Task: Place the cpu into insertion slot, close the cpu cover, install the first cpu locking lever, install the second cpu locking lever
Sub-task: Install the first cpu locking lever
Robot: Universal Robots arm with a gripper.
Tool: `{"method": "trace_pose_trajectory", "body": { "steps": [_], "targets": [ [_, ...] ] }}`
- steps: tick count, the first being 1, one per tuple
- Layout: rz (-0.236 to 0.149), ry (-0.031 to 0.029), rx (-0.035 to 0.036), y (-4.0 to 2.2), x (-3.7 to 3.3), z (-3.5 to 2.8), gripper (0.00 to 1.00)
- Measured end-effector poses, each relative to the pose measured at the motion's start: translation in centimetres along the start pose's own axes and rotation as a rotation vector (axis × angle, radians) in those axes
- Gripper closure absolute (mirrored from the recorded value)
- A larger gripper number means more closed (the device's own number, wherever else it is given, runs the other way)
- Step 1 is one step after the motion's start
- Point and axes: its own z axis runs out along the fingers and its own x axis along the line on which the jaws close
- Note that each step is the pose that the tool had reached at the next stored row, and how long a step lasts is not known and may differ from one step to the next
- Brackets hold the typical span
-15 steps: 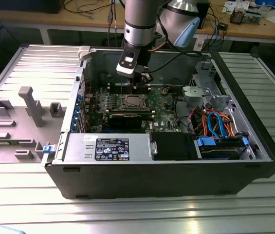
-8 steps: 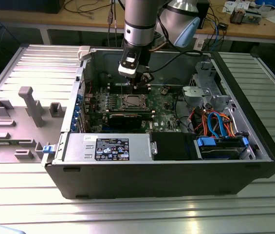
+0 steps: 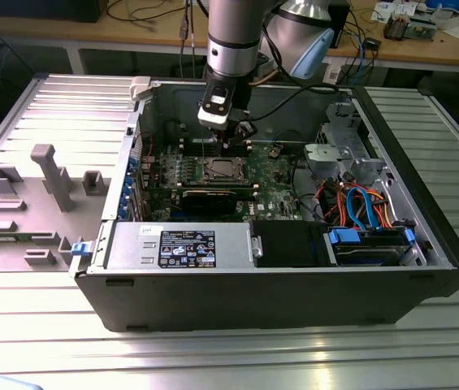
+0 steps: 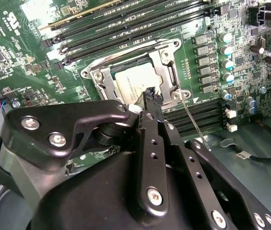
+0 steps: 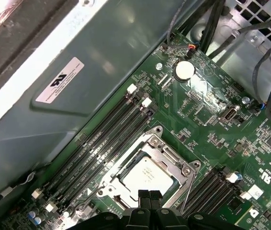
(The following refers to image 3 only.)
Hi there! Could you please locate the silver green CPU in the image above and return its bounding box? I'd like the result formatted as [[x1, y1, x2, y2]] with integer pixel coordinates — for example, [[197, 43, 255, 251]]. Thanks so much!
[[210, 161, 239, 180]]

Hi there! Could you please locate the metal socket cover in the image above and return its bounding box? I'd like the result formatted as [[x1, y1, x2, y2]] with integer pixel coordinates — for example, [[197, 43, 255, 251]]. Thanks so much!
[[198, 157, 249, 184]]

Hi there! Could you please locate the CPU socket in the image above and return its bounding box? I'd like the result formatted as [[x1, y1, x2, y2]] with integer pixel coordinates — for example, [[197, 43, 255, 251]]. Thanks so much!
[[195, 155, 251, 186]]

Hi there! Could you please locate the green motherboard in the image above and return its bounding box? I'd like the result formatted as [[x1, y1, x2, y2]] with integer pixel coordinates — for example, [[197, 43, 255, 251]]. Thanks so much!
[[131, 137, 323, 223]]

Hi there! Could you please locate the metal disk bay cage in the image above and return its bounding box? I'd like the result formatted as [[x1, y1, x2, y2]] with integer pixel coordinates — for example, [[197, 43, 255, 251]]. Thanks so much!
[[302, 101, 388, 192]]

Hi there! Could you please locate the grey case latch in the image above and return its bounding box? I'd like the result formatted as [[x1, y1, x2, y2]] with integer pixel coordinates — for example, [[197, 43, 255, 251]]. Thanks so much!
[[128, 76, 153, 102]]

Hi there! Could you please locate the black graphics card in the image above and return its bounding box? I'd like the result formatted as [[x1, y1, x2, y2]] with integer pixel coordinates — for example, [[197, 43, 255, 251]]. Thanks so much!
[[180, 187, 239, 216]]

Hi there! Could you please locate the black plastic shroud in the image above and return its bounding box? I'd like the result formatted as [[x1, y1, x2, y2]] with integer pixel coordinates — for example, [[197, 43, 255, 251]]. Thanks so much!
[[251, 221, 330, 268]]

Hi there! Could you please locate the copper coil device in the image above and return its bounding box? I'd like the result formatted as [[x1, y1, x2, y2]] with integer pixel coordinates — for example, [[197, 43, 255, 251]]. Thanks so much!
[[383, 11, 409, 41]]

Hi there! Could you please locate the wooden desk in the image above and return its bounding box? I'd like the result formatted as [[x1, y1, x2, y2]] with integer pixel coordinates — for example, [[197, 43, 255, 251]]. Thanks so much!
[[0, 0, 459, 74]]

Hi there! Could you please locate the grey power supply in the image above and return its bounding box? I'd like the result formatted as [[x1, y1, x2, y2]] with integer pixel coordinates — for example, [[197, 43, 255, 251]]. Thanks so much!
[[105, 221, 254, 271]]

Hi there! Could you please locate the hard disk blue carrier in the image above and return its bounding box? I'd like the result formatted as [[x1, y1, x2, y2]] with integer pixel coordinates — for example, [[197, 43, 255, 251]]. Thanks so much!
[[322, 227, 417, 268]]

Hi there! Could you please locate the black grey PC case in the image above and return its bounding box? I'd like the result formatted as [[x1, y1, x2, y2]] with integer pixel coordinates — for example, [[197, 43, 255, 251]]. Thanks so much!
[[67, 75, 459, 334]]

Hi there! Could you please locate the black box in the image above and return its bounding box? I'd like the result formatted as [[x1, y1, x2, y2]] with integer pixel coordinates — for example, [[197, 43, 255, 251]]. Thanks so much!
[[0, 0, 110, 24]]

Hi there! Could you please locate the grey parts rack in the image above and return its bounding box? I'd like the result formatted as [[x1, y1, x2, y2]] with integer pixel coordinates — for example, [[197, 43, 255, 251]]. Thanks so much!
[[0, 144, 112, 273]]

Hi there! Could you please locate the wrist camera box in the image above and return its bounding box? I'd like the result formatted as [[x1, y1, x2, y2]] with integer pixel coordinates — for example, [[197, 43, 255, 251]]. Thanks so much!
[[197, 79, 237, 132]]

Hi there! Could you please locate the black camera cable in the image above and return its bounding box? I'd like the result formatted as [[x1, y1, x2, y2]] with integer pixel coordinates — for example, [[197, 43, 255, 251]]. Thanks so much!
[[249, 83, 340, 122]]

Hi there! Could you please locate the orange data cable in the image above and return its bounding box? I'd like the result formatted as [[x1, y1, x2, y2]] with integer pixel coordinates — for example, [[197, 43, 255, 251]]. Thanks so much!
[[332, 182, 395, 228]]

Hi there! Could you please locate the blue data cable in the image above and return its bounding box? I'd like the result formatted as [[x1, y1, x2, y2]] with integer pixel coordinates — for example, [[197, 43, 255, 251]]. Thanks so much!
[[344, 184, 380, 232]]

